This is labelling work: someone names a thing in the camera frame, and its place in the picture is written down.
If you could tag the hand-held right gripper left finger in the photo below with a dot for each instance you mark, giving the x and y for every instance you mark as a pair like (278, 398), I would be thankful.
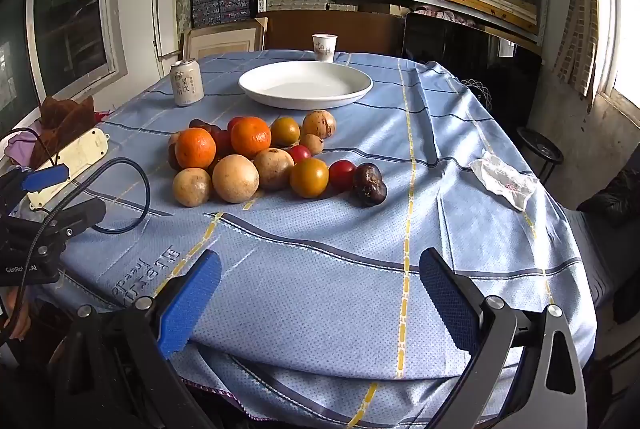
(192, 304)

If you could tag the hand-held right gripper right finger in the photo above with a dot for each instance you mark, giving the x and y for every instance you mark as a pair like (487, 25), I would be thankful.
(447, 304)

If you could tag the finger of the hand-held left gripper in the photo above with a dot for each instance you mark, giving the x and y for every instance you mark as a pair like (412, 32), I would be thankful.
(45, 177)
(80, 215)

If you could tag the orange mandarin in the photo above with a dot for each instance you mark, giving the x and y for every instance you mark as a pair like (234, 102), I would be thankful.
(195, 149)
(251, 137)

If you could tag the dark purple plum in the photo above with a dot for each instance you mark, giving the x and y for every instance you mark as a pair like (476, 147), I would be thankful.
(202, 125)

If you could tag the small tan passion fruit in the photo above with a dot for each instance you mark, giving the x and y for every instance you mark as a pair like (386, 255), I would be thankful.
(313, 144)

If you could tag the white oval plate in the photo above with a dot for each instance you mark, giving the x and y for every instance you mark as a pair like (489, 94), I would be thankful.
(305, 84)

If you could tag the person's left hand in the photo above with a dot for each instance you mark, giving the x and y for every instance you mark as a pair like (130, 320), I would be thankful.
(17, 323)

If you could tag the white power strip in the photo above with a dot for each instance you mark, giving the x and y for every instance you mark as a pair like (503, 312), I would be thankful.
(75, 154)

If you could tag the purple cloth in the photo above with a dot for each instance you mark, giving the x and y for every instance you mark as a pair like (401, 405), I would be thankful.
(20, 148)

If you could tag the brown crumpled bag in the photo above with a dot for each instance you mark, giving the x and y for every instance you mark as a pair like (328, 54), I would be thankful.
(65, 116)

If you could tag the blue striped tablecloth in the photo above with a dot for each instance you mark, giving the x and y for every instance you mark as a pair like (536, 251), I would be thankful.
(350, 229)

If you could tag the crumpled white tissue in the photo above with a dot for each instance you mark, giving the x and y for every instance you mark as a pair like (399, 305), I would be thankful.
(505, 181)

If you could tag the grey chair seat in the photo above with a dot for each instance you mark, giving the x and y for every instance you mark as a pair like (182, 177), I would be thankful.
(595, 259)

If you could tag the white drink can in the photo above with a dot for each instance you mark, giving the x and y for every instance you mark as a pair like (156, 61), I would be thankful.
(187, 84)

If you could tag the white framed window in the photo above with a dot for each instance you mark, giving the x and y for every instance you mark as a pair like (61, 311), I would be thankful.
(75, 4)

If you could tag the black round stool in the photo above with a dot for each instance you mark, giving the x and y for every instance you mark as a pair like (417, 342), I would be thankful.
(540, 149)

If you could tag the black bag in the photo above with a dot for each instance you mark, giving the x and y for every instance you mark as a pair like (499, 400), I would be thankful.
(615, 199)

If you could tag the white leaning strip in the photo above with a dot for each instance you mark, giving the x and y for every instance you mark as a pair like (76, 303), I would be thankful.
(157, 4)

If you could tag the white paper cup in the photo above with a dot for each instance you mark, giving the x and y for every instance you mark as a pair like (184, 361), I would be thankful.
(324, 48)

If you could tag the brown wooden cabinet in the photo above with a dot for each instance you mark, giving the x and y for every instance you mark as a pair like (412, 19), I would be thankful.
(340, 26)

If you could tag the bamboo blind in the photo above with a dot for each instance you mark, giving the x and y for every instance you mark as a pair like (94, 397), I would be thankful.
(580, 9)

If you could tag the bright window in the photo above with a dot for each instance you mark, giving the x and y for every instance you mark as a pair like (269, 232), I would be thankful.
(627, 34)

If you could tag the wooden picture frame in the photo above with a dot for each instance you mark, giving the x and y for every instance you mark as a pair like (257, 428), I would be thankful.
(225, 40)

